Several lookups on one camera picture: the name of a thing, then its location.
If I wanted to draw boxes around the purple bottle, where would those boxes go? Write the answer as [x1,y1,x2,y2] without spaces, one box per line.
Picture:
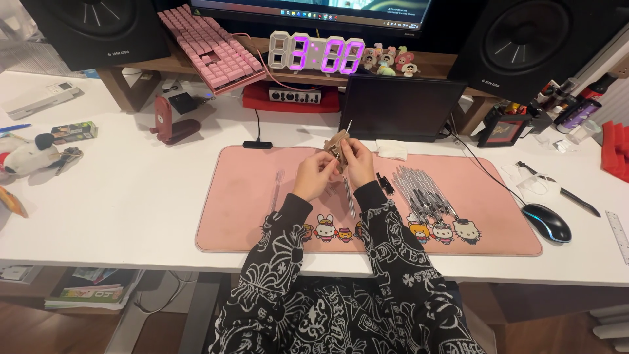
[556,98,603,134]

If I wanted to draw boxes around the clear ruler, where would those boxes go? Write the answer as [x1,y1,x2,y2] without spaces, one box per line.
[605,210,629,266]

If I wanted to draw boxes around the pink keyboard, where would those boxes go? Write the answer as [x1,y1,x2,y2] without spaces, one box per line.
[157,4,267,96]

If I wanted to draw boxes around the white dog plush toy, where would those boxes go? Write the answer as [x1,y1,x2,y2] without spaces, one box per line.
[0,133,62,180]

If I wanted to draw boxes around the black desk organizer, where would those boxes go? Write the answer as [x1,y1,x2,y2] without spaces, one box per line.
[521,101,555,136]

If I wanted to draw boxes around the black picture frame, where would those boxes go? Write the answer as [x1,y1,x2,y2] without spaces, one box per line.
[477,112,533,148]

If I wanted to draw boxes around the clear plastic packaging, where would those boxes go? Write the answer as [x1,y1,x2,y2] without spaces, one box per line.
[501,164,563,205]

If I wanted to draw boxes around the black tablet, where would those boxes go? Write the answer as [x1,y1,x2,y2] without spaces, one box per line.
[338,74,468,143]

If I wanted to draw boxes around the dark red phone stand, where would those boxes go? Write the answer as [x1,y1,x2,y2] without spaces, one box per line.
[149,95,202,146]

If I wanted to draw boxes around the green card box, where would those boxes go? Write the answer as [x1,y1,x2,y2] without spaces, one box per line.
[50,121,98,145]

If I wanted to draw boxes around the clear plastic cup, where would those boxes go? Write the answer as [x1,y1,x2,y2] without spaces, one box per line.
[565,119,602,145]

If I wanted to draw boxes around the brown paper pen pouch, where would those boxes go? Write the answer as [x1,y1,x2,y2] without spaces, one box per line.
[324,130,351,174]

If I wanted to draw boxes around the orange snack packet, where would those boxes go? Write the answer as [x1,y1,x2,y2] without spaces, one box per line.
[0,186,29,219]

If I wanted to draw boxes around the person's left hand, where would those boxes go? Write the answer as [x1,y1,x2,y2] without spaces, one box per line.
[292,150,342,203]

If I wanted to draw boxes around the black computer mouse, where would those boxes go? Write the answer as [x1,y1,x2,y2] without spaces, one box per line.
[521,203,573,244]

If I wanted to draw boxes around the pile of clear pens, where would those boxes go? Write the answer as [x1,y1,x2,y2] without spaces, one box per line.
[392,166,461,225]

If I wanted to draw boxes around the keys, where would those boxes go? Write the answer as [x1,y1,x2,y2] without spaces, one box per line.
[53,146,84,177]

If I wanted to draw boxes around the group of small figurines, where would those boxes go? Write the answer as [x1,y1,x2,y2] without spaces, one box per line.
[361,42,420,78]

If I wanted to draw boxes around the computer monitor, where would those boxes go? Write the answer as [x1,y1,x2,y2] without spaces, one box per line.
[189,0,433,38]

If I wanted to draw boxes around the person's patterned black clothing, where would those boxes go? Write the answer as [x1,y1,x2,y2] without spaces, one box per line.
[209,275,487,354]

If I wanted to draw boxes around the mouse cable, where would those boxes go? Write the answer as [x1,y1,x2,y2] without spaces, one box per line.
[445,125,526,206]

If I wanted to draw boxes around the black speaker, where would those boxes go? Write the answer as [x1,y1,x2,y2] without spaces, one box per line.
[20,0,171,72]
[447,0,629,105]

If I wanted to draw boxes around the white tissue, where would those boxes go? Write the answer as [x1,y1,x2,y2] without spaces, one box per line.
[375,139,409,161]

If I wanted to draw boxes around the wooden monitor shelf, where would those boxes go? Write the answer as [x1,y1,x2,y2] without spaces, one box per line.
[96,35,499,136]

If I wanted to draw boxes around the stack of books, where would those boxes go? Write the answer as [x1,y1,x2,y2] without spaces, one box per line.
[43,268,144,311]

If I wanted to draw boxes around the black pen cap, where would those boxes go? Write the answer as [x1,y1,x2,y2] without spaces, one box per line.
[376,172,395,196]

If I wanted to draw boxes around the black utility knife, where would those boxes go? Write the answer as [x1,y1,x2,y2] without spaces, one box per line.
[515,160,601,218]

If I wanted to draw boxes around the person's right hand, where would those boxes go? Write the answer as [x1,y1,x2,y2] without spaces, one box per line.
[339,138,376,190]

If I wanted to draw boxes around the silver audio interface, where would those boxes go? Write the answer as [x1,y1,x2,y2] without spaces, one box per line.
[268,87,322,104]

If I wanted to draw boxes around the red foam block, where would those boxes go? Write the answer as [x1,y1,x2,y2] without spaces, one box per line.
[601,120,629,184]

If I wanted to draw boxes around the black small box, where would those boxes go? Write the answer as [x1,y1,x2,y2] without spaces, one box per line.
[168,92,198,116]

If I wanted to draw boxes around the pink cartoon desk mat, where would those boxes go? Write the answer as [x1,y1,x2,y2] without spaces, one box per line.
[195,145,543,257]

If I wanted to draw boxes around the white digital clock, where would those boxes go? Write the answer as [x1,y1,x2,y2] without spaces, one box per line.
[268,30,366,75]

